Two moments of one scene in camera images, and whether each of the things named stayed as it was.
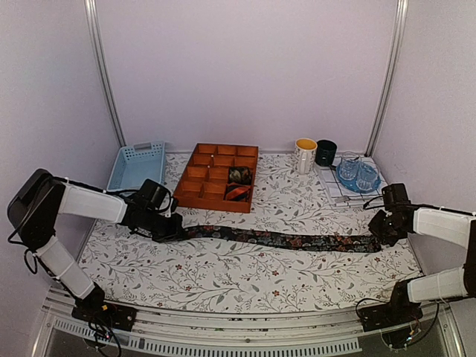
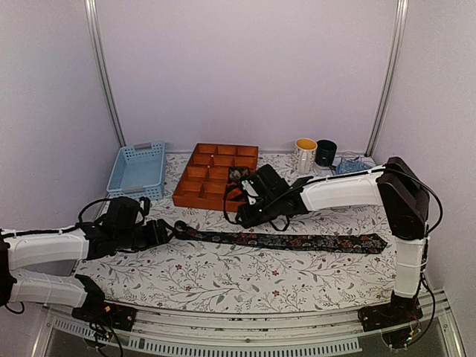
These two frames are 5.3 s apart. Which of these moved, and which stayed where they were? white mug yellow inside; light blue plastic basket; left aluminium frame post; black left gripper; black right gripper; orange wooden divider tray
Moved: black left gripper; black right gripper
Stayed: orange wooden divider tray; light blue plastic basket; white mug yellow inside; left aluminium frame post
